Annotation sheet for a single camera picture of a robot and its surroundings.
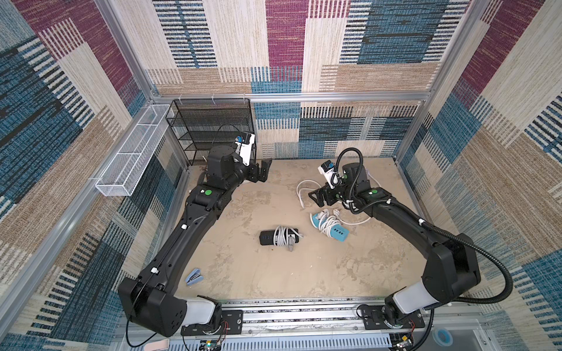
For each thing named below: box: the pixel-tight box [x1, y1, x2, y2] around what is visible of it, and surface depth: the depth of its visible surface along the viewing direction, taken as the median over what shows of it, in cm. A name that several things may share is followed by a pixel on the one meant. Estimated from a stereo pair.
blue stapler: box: [185, 267, 205, 286], surface depth 83 cm
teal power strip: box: [311, 213, 350, 243], surface depth 91 cm
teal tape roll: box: [431, 327, 454, 348], surface depth 71 cm
